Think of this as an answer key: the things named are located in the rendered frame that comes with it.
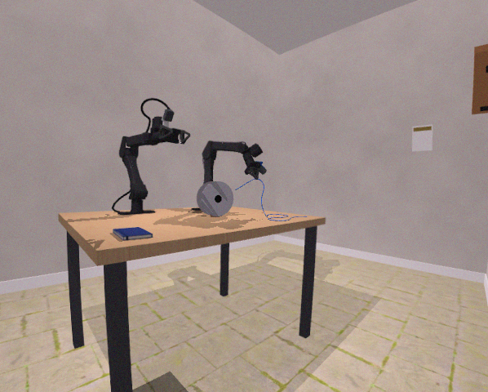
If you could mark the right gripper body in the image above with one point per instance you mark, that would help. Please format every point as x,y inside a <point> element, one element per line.
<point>174,138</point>

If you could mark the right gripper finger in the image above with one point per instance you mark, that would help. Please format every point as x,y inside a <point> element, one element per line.
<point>162,135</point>
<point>182,139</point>

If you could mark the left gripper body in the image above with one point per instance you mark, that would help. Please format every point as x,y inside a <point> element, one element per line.
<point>249,164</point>

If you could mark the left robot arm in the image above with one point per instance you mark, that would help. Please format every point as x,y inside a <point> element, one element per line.
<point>207,154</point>

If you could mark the grey disc with black centre hole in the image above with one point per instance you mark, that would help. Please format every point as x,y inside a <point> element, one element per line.
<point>215,198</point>

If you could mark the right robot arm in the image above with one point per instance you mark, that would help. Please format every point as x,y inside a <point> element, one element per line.
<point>138,189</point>

